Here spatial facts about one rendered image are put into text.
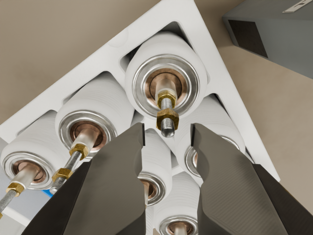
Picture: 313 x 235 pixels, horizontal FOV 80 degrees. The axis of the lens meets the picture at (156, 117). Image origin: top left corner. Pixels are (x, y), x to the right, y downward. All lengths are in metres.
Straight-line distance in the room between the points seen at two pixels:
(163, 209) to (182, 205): 0.03
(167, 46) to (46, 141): 0.22
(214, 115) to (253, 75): 0.26
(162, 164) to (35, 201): 0.41
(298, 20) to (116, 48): 0.20
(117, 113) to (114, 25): 0.26
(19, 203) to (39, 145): 0.31
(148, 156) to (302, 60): 0.22
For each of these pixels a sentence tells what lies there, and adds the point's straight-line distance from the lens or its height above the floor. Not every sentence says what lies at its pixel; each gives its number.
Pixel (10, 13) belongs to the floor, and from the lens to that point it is 0.56.
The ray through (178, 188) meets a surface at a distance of 0.38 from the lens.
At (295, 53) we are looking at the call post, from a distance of 0.26.
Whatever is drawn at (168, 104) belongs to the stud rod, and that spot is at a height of 0.30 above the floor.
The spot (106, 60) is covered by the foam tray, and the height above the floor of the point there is 0.18.
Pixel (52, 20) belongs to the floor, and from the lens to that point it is 0.51.
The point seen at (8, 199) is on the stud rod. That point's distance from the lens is 0.31.
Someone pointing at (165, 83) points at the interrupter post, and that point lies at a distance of 0.20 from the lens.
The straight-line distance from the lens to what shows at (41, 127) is 0.35.
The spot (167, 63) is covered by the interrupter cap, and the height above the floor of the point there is 0.25.
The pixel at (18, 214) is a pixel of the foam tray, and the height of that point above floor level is 0.18.
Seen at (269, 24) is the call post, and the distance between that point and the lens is 0.28.
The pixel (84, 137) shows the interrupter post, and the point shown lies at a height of 0.27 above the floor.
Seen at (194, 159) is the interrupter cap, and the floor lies 0.25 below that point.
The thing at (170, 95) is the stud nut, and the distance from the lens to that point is 0.18.
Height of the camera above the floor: 0.45
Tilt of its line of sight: 61 degrees down
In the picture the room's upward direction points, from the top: 177 degrees counter-clockwise
